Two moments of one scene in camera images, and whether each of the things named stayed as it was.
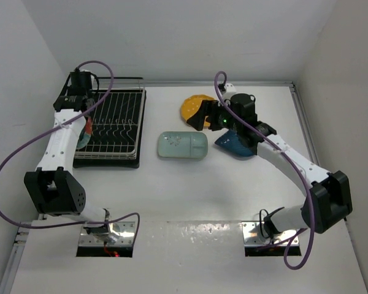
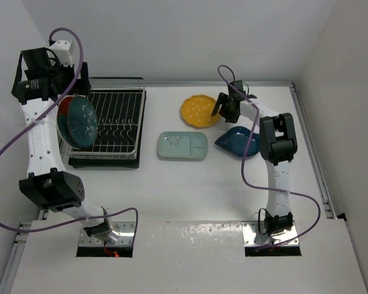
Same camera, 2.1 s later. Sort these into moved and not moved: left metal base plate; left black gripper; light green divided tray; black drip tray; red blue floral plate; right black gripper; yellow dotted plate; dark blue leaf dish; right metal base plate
Moved: red blue floral plate; right black gripper; left black gripper
Not moved: left metal base plate; dark blue leaf dish; black drip tray; light green divided tray; yellow dotted plate; right metal base plate
